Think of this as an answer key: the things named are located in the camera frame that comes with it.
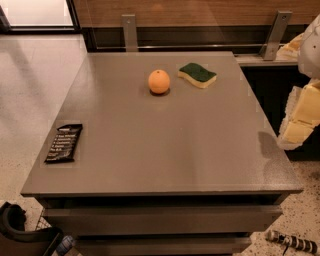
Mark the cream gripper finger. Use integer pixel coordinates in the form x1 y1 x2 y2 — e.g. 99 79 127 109
277 79 320 150
276 34 303 61

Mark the green and yellow sponge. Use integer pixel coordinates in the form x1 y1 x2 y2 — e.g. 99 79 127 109
178 63 217 89

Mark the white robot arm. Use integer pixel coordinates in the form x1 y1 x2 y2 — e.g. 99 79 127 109
277 15 320 150

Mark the black rxbar chocolate bar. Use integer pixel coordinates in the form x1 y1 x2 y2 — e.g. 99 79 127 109
45 124 83 164

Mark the striped cylinder on floor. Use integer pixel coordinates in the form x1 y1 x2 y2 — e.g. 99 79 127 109
265 230 320 255

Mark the orange fruit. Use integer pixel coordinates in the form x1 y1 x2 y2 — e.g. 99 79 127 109
148 69 170 94

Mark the grey cabinet with drawers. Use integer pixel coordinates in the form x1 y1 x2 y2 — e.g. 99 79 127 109
22 52 302 256

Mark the blue object under cabinet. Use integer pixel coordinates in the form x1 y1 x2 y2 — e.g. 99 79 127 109
56 235 75 256

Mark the black chair part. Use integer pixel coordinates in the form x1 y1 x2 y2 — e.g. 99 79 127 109
0 202 63 256

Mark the right metal wall bracket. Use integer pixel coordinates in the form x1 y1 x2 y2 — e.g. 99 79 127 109
259 11 292 61

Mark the metal wall bracket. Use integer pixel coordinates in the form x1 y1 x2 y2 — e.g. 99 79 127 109
259 11 292 61
121 14 138 52

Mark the left metal wall bracket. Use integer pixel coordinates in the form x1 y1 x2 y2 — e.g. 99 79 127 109
121 14 138 52

